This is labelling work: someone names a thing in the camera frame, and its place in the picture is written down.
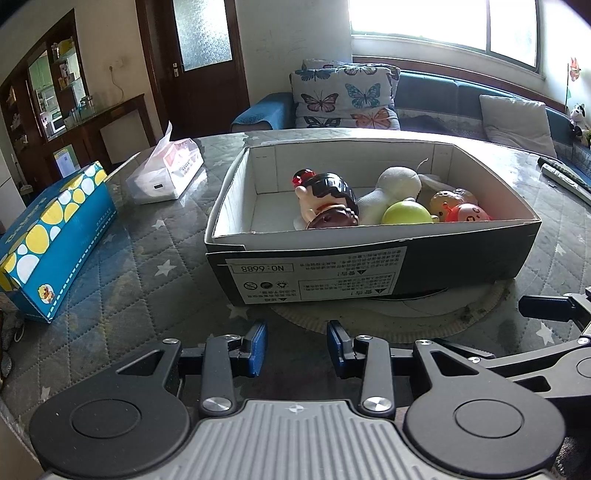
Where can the cow plush toy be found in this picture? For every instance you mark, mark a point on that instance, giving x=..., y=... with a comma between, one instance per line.
x=579, y=120

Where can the blue dotted tissue box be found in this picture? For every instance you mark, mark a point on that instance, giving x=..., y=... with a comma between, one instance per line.
x=55, y=230

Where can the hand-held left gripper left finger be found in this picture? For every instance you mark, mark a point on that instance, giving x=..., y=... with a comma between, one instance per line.
x=256, y=347

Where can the black-haired doll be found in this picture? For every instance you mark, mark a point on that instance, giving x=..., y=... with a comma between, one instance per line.
x=330, y=194

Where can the dark wooden cabinet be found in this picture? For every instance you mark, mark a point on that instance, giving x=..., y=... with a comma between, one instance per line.
x=69, y=115

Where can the white plush toy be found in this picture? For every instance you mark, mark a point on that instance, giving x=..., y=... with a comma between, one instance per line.
x=390, y=187

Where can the dark wooden door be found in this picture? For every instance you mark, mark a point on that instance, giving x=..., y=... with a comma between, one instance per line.
x=207, y=92

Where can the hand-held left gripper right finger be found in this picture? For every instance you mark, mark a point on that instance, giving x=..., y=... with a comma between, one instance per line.
x=335, y=347

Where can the round white mat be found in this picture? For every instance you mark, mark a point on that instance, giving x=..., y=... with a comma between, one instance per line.
x=415, y=318

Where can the grey remote control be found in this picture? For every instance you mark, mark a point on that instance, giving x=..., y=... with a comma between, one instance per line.
x=568, y=184

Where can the brown round toy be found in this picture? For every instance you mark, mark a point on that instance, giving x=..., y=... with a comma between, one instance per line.
x=450, y=199

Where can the grey cardboard box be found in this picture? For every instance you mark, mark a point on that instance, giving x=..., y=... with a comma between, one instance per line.
x=369, y=267

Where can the colourful pinwheel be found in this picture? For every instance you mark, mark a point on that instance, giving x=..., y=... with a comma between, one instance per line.
x=574, y=71

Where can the white pillow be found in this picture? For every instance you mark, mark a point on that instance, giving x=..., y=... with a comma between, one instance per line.
x=517, y=122

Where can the butterfly print pillow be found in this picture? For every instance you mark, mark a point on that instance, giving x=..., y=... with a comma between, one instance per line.
x=318, y=63
x=344, y=99

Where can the white tissue pack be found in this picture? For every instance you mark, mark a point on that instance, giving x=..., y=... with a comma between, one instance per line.
x=161, y=177

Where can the red octopus toy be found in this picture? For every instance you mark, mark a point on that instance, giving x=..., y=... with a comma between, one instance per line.
x=468, y=214

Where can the green round toy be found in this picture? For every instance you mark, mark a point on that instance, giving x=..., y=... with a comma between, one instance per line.
x=406, y=213

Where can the window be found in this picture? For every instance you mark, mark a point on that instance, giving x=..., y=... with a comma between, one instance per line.
x=438, y=27

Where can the black remote control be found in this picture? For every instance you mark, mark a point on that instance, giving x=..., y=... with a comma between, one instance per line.
x=570, y=171

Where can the grey quilted desktop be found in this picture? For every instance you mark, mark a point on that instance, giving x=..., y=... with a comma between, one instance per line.
x=152, y=277

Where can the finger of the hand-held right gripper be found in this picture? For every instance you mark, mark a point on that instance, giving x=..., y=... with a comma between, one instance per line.
x=554, y=364
x=545, y=307

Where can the blue sofa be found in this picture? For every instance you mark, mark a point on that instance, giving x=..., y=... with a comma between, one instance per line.
x=438, y=97

